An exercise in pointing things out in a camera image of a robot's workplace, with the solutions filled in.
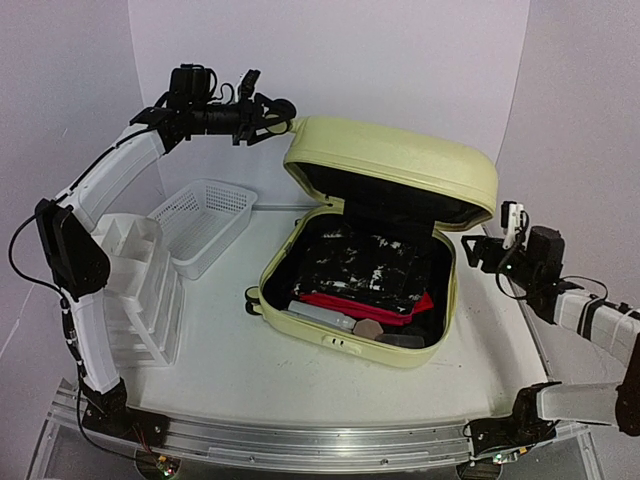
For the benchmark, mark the beige hexagonal compact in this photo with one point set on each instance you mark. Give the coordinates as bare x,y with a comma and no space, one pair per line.
368,329

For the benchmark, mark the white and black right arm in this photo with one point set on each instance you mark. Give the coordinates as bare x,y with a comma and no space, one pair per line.
537,409

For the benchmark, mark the white perforated plastic basket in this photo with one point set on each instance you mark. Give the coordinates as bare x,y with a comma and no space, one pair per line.
200,221

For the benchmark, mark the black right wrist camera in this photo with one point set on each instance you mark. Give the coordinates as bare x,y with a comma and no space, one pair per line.
545,252

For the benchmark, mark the grey flat case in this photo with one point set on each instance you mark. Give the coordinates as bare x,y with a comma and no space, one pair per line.
403,341

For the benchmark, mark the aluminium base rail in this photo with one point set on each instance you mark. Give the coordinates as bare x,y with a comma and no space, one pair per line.
331,450

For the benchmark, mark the red shirt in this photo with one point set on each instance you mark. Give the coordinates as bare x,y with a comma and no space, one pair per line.
358,310

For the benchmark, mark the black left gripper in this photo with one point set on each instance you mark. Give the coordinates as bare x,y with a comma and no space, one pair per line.
248,113

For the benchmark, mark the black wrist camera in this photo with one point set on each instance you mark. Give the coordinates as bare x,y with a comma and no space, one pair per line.
545,252
191,85

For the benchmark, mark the white plastic drawer organizer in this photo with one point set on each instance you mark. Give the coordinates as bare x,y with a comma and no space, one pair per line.
144,295

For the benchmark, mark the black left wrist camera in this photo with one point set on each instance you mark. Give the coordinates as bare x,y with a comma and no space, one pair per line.
191,85

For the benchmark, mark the black and white patterned garment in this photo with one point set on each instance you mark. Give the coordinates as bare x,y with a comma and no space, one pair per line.
366,268

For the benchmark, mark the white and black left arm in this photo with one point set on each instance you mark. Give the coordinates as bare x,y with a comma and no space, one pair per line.
81,268

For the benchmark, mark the pale yellow hard-shell suitcase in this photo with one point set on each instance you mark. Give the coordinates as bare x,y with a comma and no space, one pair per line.
384,181

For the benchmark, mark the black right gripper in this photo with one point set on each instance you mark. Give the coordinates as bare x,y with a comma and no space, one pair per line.
483,244

